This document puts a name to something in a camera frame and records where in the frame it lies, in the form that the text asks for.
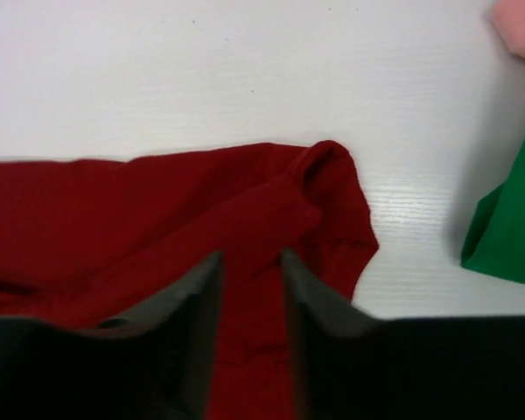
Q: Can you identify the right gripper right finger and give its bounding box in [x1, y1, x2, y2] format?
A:
[282, 249, 525, 419]

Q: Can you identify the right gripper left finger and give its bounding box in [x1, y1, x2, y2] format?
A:
[0, 253, 223, 419]

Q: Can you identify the dark red t-shirt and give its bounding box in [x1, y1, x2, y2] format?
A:
[0, 141, 378, 419]

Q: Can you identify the green t-shirt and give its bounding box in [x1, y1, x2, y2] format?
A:
[460, 137, 525, 284]

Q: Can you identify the pink t-shirt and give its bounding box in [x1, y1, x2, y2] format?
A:
[491, 0, 525, 59]

